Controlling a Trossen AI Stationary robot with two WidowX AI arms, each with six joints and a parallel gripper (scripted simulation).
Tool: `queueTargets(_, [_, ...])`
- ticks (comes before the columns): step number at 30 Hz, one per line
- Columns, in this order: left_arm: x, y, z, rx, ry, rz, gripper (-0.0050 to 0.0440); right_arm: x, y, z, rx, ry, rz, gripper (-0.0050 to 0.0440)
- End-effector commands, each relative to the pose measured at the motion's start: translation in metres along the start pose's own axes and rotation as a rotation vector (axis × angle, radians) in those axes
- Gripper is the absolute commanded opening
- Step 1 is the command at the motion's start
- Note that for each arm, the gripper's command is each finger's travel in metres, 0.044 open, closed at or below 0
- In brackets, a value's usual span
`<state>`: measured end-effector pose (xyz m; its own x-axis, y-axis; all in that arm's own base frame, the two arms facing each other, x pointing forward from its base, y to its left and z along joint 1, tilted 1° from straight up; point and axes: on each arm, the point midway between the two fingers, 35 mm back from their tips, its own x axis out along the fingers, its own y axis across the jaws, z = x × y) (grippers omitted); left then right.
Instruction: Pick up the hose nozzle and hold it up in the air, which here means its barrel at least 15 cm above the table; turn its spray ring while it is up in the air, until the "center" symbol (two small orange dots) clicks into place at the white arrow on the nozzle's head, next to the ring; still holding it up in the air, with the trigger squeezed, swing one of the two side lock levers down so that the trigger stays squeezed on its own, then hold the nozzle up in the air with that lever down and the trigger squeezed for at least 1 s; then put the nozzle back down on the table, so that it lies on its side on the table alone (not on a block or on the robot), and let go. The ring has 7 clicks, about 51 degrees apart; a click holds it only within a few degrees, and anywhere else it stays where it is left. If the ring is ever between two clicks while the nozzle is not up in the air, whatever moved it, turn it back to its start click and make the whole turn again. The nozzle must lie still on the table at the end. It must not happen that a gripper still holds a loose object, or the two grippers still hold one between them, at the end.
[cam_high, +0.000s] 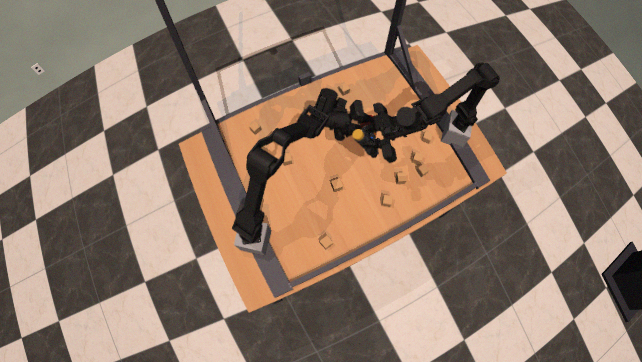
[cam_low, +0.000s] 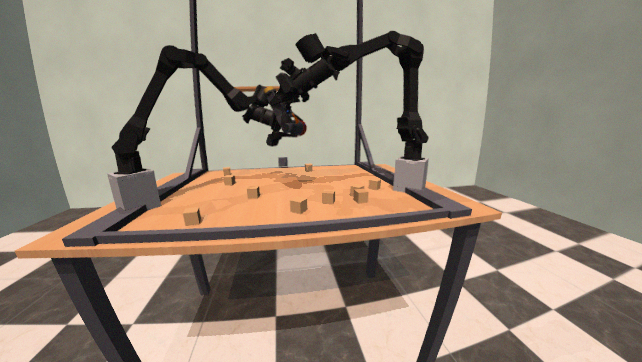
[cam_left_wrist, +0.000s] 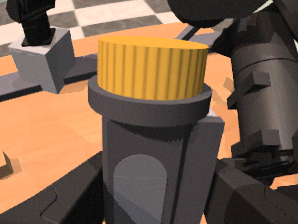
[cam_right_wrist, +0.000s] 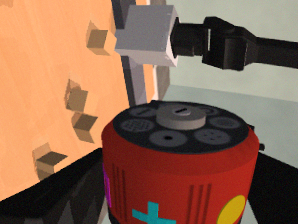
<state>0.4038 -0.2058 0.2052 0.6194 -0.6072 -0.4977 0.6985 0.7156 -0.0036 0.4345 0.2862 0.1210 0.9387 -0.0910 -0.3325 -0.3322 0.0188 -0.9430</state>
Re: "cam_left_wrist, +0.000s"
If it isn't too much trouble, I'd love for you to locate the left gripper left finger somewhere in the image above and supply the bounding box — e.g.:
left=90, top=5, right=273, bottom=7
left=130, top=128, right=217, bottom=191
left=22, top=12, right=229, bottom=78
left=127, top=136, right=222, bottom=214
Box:
left=0, top=150, right=104, bottom=224

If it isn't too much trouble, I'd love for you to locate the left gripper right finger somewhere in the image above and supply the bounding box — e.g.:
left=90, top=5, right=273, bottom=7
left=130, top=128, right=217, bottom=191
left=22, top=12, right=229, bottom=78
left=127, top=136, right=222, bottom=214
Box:
left=203, top=158, right=298, bottom=224

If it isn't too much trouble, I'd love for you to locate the dark grey hose nozzle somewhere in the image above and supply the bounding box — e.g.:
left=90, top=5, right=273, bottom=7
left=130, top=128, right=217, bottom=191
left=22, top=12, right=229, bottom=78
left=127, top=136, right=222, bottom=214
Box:
left=87, top=36, right=225, bottom=224

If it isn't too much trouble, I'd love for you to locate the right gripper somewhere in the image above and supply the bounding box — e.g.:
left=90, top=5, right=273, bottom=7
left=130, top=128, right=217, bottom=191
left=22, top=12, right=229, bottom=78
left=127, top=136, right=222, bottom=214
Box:
left=220, top=59, right=298, bottom=187

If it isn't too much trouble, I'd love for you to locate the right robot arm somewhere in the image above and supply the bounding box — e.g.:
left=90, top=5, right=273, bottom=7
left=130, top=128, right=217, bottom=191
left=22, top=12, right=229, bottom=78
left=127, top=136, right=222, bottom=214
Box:
left=6, top=0, right=298, bottom=81

